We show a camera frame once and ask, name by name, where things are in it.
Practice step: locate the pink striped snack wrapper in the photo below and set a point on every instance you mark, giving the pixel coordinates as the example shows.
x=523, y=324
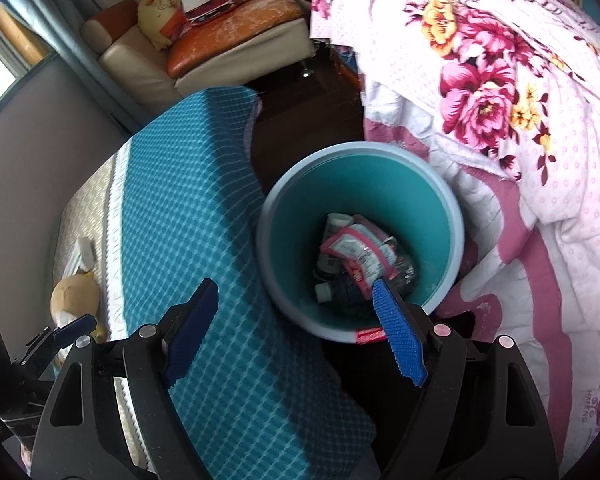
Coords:
x=360, y=242

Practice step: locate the clear plastic water bottle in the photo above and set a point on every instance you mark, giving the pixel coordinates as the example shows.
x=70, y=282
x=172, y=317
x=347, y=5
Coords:
x=345, y=292

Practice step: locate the cream leather sofa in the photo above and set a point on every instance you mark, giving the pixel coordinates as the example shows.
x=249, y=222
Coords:
x=140, y=60

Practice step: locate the grey-blue curtain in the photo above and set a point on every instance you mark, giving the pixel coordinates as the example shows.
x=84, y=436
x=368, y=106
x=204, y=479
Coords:
x=70, y=45

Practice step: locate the teal plastic bin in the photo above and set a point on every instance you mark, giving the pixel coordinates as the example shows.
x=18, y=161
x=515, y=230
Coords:
x=380, y=185

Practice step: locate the white medicine box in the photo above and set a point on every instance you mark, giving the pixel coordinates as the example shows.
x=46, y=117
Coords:
x=86, y=252

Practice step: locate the teal and beige bed mat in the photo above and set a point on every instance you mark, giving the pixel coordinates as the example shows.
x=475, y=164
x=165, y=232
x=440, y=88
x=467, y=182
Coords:
x=205, y=210

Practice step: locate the window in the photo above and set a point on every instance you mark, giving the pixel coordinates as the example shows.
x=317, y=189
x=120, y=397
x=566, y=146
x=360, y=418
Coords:
x=0, y=55

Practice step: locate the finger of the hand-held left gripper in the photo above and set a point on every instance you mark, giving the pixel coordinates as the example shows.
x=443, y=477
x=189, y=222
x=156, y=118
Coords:
x=75, y=327

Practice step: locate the orange sofa cushion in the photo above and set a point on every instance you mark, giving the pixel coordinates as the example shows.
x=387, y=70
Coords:
x=240, y=25

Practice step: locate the brown wooden bed frame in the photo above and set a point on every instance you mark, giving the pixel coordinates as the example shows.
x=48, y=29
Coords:
x=347, y=75

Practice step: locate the grey padded headboard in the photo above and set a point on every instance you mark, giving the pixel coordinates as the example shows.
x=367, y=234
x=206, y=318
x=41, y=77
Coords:
x=30, y=160

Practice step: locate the pink floral blanket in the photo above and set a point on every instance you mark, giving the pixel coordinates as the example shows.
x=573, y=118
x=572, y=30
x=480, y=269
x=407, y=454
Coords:
x=505, y=110

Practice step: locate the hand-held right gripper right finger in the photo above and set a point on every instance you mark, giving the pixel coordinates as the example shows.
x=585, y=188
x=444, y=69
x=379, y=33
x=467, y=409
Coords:
x=397, y=335

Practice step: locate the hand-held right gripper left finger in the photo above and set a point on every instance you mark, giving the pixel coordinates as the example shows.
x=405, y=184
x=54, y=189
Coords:
x=192, y=330

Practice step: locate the beige round ball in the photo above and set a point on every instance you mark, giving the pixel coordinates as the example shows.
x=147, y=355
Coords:
x=72, y=295

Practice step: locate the cream printed pillow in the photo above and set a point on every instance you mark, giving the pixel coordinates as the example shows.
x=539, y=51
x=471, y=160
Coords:
x=155, y=15

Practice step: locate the pink red-label snack wrapper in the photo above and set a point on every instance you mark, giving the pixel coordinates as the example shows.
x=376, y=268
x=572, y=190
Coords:
x=362, y=277

